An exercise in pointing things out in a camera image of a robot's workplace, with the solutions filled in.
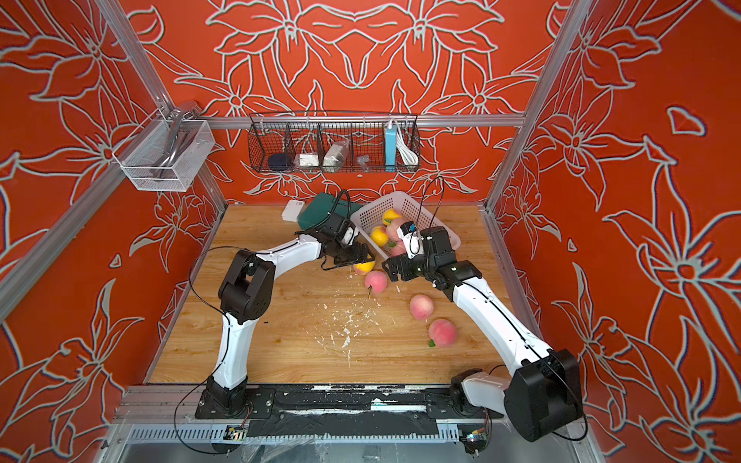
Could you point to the light blue box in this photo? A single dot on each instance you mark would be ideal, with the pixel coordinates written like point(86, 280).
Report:
point(390, 147)

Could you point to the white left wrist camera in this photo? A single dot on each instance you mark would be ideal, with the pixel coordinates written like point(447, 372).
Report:
point(350, 236)

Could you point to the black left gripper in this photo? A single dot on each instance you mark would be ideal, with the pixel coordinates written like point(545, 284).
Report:
point(356, 258)

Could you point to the dark round object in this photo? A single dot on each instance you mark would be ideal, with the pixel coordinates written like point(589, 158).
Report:
point(279, 162)

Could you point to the white packet in basket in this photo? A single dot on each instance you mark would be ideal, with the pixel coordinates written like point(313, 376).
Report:
point(308, 160)

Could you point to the yellow peach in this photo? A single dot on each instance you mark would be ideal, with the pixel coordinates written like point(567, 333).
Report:
point(390, 216)
point(364, 268)
point(379, 236)

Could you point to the green plastic tool case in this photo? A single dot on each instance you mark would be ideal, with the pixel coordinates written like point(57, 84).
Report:
point(318, 209)

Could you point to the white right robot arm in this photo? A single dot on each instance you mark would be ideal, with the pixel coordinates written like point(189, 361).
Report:
point(544, 392)

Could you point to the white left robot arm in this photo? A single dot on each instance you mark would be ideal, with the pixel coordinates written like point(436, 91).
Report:
point(245, 295)

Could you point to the white plastic basket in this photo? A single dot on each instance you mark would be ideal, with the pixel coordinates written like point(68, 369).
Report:
point(379, 222)

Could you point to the black wire wall basket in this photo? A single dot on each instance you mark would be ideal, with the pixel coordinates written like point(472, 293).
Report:
point(296, 133)

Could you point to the clear plastic wall bin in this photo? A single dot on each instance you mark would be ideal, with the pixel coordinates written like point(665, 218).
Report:
point(167, 156)

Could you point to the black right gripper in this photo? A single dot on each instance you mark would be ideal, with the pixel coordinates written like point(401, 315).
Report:
point(394, 265)

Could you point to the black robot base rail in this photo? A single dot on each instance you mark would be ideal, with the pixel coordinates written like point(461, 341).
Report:
point(394, 411)

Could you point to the small white box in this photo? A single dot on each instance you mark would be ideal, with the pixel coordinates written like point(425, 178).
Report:
point(293, 210)

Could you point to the clear bag in basket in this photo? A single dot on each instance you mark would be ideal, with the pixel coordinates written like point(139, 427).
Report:
point(335, 158)

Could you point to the pink red peach front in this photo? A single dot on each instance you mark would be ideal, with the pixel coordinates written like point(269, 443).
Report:
point(442, 333)

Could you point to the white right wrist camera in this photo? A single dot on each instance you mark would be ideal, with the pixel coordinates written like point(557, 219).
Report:
point(412, 239)

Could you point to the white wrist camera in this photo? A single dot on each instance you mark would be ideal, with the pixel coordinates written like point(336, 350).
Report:
point(350, 236)
point(412, 239)

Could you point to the pink peach with leaf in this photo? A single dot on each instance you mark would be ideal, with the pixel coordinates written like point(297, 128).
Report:
point(398, 249)

